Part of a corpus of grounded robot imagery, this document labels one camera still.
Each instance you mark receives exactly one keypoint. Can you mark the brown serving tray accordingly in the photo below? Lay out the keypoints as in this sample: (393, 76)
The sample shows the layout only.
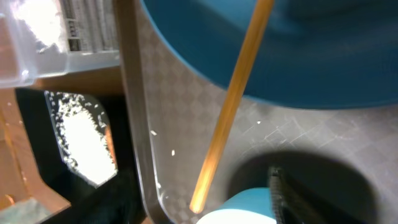
(347, 156)

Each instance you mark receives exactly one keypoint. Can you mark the clear plastic bin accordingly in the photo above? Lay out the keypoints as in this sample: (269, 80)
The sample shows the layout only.
(91, 39)

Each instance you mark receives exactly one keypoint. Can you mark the orange carrot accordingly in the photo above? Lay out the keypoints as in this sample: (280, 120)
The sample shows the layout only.
(110, 145)

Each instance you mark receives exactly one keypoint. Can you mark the black tray bin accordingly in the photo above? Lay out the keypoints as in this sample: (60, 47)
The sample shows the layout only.
(118, 200)

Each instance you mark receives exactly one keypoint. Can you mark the light blue bowl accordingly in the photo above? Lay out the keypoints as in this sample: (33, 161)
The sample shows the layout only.
(251, 206)

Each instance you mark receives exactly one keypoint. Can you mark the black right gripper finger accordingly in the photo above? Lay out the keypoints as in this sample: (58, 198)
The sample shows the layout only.
(288, 205)

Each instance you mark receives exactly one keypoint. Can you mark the pile of rice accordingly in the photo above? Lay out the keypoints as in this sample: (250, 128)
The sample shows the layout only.
(79, 122)

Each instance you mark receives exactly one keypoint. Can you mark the white paper wrapper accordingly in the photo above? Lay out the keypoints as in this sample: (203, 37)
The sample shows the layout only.
(44, 18)

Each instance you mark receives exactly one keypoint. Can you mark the dark blue plate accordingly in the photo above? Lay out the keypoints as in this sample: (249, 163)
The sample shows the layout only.
(315, 54)

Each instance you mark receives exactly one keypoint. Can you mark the wooden chopstick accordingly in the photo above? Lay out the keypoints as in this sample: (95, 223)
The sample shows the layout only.
(242, 70)

